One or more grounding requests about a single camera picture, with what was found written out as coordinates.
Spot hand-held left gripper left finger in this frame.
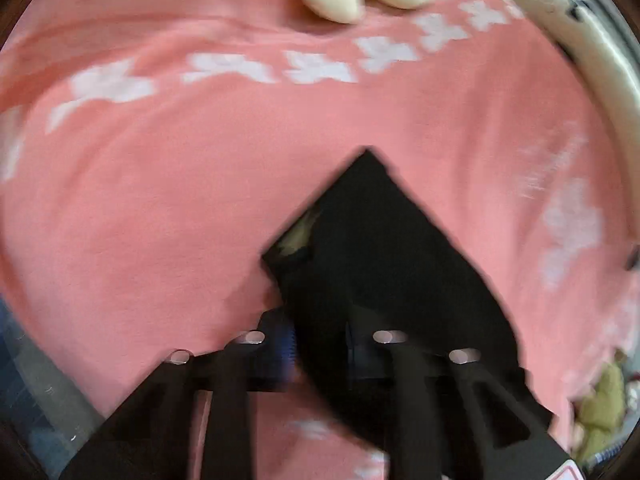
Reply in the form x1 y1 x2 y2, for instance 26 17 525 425
60 310 301 480

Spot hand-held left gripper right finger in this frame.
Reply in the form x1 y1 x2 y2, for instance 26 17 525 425
347 329 576 480

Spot black pants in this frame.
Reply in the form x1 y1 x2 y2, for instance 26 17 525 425
261 146 526 441

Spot pink bow-print blanket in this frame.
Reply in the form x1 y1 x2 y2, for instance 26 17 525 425
0 0 640 480

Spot plush doll in green jacket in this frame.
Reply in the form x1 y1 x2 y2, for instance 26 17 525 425
570 350 631 461

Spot grey bed base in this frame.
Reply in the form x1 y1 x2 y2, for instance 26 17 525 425
0 305 108 466

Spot long white cow plush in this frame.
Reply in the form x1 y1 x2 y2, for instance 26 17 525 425
480 0 640 161

